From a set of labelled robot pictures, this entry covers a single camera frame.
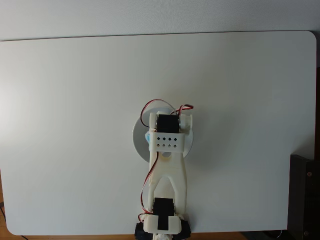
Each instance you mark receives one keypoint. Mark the dark wooden cabinet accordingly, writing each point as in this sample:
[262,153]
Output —
[305,200]

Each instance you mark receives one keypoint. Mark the white ceramic bowl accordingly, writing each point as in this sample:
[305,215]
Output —
[140,142]

